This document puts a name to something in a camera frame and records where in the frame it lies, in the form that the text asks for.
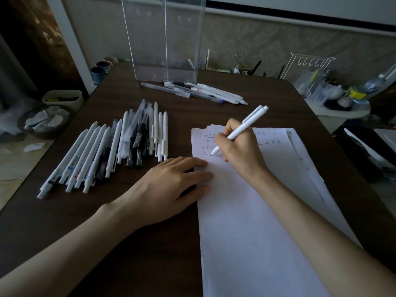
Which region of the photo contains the person's left hand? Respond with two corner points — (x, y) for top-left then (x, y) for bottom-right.
(102, 156), (215, 229)

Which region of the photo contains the person's right hand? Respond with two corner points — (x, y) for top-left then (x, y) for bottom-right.
(214, 118), (270, 183)

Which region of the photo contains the pile of pens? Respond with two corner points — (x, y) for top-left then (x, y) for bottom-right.
(141, 80), (248, 106)

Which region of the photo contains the stack of white paper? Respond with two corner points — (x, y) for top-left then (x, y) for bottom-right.
(190, 124), (363, 297)

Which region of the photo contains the person's left forearm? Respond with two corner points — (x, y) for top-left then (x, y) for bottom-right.
(0, 204), (146, 297)

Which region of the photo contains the person's right forearm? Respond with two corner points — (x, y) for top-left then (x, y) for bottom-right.
(250, 170), (396, 297)

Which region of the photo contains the black router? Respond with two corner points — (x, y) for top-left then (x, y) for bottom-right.
(250, 60), (285, 78)

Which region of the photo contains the clear plastic measuring jug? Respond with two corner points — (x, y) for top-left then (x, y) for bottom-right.
(312, 83), (332, 107)

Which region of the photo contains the white low cabinet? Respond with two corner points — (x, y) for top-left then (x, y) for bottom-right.
(304, 100), (371, 133)

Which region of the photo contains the black round tray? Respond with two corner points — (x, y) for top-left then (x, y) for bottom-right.
(324, 100), (353, 112)

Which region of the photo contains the white teapot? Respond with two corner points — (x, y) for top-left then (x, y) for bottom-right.
(328, 85), (344, 101)

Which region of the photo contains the black bag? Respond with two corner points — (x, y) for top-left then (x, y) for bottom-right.
(335, 125), (396, 183)

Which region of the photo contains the beige plastic bin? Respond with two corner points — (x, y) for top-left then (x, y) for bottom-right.
(42, 90), (84, 113)

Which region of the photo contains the yellow green container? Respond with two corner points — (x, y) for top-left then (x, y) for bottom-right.
(348, 87), (367, 101)

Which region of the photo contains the group of colourful cups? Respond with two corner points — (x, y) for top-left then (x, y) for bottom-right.
(90, 56), (130, 86)

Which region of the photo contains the white paper scrap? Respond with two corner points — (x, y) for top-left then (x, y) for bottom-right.
(23, 142), (45, 153)

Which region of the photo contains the clear plastic bottle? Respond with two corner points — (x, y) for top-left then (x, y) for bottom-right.
(363, 74), (387, 95)

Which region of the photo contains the white projector screen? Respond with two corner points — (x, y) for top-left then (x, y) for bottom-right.
(205, 0), (396, 33)

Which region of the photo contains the grey curtain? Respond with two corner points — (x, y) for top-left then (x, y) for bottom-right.
(0, 33), (38, 102)

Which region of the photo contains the white wire hook rack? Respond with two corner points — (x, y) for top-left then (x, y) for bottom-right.
(280, 52), (336, 99)

